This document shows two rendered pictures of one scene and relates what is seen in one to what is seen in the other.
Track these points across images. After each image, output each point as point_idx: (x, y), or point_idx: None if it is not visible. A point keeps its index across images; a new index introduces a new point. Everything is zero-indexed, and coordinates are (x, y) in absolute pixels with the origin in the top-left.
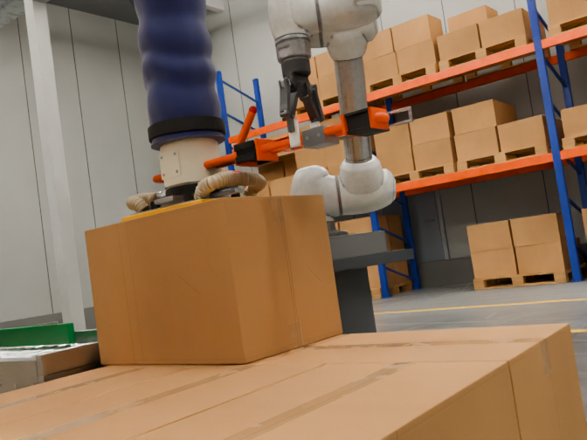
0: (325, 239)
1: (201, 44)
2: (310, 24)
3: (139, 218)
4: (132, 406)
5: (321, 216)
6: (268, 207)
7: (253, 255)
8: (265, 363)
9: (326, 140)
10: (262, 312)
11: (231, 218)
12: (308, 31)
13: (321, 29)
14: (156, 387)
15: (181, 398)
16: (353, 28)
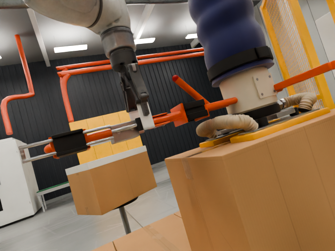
0: (234, 211)
1: (195, 9)
2: (91, 30)
3: None
4: (155, 237)
5: (223, 183)
6: (182, 167)
7: (183, 199)
8: None
9: (111, 143)
10: (195, 239)
11: (169, 172)
12: (99, 31)
13: (89, 26)
14: (184, 237)
15: (146, 248)
16: (65, 13)
